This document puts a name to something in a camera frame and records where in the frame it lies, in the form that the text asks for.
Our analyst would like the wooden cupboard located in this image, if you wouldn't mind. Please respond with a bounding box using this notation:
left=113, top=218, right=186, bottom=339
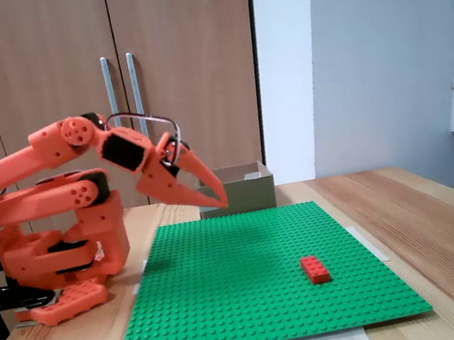
left=0, top=0, right=287, bottom=233

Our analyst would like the red lego block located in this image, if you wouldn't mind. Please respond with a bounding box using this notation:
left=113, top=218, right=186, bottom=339
left=299, top=252, right=333, bottom=287

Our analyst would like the brown cardboard box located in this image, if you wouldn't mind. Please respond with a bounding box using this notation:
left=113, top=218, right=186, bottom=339
left=192, top=158, right=280, bottom=221

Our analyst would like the green lego baseplate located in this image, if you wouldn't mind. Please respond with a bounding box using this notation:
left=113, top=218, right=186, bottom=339
left=94, top=183, right=435, bottom=340

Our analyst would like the metal cupboard door handle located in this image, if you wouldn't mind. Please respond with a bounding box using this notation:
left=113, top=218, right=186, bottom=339
left=99, top=56, right=125, bottom=132
left=124, top=52, right=150, bottom=139

